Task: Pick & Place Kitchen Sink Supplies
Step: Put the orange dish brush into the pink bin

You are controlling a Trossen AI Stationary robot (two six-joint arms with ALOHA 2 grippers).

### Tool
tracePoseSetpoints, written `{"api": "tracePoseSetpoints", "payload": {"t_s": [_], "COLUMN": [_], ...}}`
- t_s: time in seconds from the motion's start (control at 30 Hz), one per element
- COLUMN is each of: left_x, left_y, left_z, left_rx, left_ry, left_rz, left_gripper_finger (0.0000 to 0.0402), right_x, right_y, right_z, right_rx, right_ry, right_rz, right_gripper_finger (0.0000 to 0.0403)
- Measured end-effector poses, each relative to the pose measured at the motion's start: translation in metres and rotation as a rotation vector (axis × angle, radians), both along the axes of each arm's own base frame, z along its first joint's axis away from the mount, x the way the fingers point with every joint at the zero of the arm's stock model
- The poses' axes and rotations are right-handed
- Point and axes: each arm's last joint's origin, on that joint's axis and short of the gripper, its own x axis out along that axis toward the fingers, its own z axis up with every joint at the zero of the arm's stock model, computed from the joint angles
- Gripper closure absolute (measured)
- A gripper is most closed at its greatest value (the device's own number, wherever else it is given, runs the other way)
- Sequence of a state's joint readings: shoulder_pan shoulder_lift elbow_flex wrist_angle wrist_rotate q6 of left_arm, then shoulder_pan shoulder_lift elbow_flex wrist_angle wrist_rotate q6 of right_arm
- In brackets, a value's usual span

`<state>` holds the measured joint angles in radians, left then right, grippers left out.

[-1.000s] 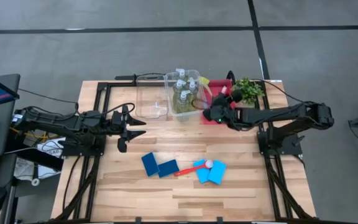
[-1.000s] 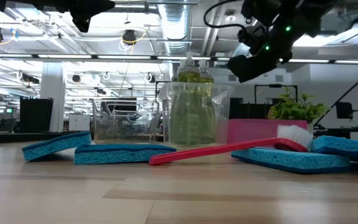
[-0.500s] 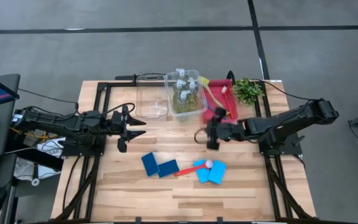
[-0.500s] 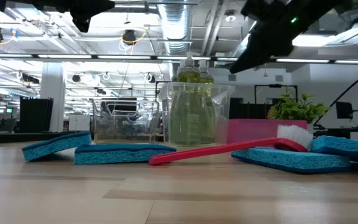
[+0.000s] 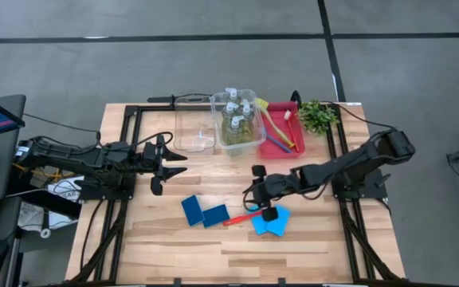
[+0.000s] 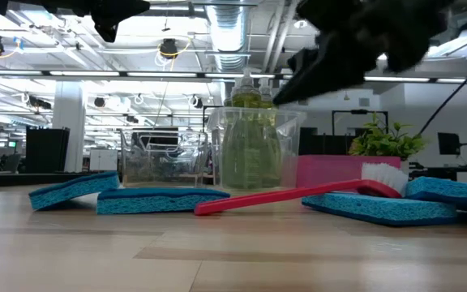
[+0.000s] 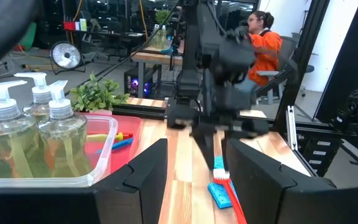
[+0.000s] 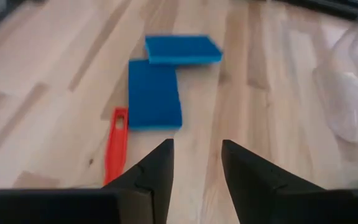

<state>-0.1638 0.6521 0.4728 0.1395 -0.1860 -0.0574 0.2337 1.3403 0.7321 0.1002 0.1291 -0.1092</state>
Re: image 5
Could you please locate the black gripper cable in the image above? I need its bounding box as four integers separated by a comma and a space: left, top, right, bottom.
96, 130, 175, 149
241, 185, 265, 213

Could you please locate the yellow cable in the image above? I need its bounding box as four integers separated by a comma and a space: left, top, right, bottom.
14, 161, 75, 181

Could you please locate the yellow-green dish brush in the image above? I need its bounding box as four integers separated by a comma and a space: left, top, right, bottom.
254, 97, 296, 149

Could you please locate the blue dish brush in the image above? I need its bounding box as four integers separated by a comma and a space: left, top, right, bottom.
264, 133, 293, 155

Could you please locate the large clear plastic bin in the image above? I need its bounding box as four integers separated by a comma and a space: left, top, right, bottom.
209, 88, 267, 157

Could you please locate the green soap pump bottle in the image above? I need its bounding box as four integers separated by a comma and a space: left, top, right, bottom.
225, 115, 254, 147
225, 87, 241, 105
239, 99, 255, 132
221, 101, 239, 132

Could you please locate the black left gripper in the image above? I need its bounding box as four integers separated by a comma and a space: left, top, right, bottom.
140, 133, 189, 197

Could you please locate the red plastic tray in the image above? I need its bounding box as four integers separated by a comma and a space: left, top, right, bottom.
257, 100, 307, 160

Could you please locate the dark blue sponge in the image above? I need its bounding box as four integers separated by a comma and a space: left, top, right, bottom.
180, 194, 206, 227
201, 203, 231, 229

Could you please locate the light blue sponge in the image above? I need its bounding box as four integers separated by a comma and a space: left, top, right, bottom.
266, 204, 292, 238
250, 214, 271, 237

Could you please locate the dark grey desk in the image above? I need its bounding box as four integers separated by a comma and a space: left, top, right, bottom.
0, 93, 27, 205

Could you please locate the red dish brush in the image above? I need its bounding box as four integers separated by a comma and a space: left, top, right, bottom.
222, 210, 265, 227
283, 110, 300, 153

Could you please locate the white labelled bag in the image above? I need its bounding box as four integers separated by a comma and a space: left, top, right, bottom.
47, 175, 86, 204

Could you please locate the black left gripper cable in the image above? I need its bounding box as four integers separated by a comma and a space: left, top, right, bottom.
96, 130, 175, 149

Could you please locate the small green potted plant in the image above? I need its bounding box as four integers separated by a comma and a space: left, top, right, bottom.
297, 99, 341, 136

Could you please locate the small clear plastic bin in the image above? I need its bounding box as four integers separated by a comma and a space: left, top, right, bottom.
172, 94, 217, 155

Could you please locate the black flat bracket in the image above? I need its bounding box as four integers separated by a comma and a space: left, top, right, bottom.
147, 93, 214, 109

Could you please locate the white paper sheet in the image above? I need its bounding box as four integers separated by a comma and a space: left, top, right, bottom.
17, 201, 81, 232

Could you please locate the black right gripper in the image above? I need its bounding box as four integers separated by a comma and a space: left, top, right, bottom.
249, 163, 297, 223

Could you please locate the black cable clip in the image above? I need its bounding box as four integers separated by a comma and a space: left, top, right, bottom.
290, 89, 303, 112

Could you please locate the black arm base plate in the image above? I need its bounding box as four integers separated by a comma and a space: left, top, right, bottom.
330, 167, 392, 201
78, 167, 138, 201

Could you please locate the black aluminium table frame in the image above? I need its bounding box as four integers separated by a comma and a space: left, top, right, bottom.
68, 101, 406, 286

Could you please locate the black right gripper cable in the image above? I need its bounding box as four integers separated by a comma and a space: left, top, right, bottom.
241, 185, 265, 213

